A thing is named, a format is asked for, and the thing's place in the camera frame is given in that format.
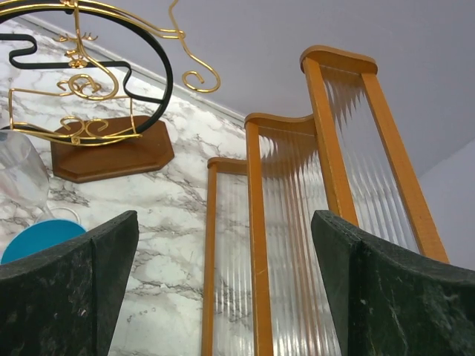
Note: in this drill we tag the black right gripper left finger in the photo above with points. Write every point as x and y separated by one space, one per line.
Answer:
65 300

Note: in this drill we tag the clear wine glass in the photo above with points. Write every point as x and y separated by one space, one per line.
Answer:
24 177

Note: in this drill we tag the blue plastic goblet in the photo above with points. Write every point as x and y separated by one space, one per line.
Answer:
40 236

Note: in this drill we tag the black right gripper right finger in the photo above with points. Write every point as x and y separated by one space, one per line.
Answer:
388 300

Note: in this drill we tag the wooden ribbed glass divider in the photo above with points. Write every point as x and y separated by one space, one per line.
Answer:
263 289

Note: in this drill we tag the gold wire wine glass rack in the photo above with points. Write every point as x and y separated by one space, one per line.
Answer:
96 149

